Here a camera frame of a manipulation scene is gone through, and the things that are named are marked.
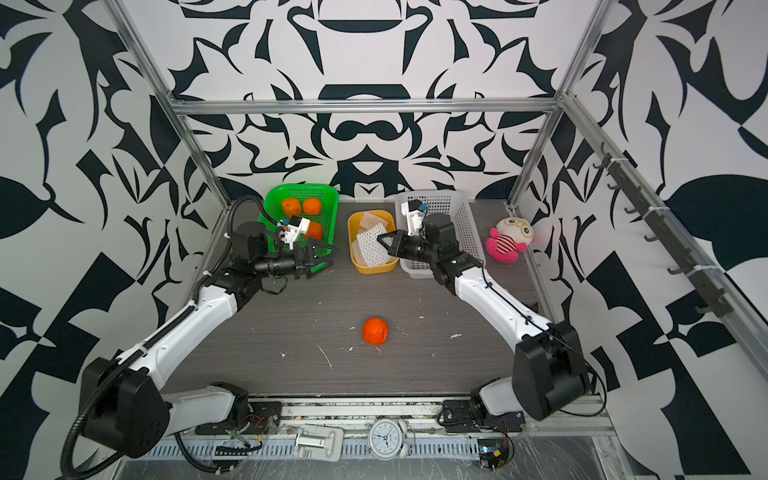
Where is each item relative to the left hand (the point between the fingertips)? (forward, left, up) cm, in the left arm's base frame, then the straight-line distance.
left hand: (334, 253), depth 73 cm
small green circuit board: (-39, -36, -28) cm, 60 cm away
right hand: (+6, -10, -1) cm, 12 cm away
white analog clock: (-35, -11, -23) cm, 44 cm away
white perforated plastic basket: (+36, -38, -20) cm, 56 cm away
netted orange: (+37, +13, -21) cm, 44 cm away
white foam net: (+3, -9, -4) cm, 10 cm away
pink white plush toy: (+19, -55, -21) cm, 61 cm away
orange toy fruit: (+37, +20, -21) cm, 47 cm away
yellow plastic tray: (+29, -5, -21) cm, 36 cm away
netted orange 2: (-11, -9, -21) cm, 26 cm away
